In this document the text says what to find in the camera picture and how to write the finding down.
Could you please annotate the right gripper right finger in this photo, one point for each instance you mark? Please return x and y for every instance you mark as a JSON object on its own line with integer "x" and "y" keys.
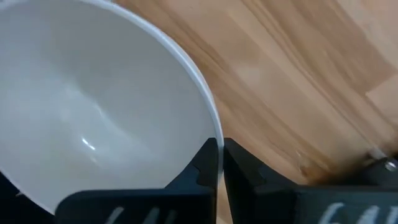
{"x": 280, "y": 207}

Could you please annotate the white bowl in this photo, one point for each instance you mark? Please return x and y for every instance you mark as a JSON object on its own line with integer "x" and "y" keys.
{"x": 93, "y": 93}

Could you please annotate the black aluminium table frame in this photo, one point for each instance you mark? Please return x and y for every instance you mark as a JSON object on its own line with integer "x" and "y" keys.
{"x": 377, "y": 175}

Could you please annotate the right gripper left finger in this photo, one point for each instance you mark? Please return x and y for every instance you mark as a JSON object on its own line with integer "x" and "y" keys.
{"x": 140, "y": 207}

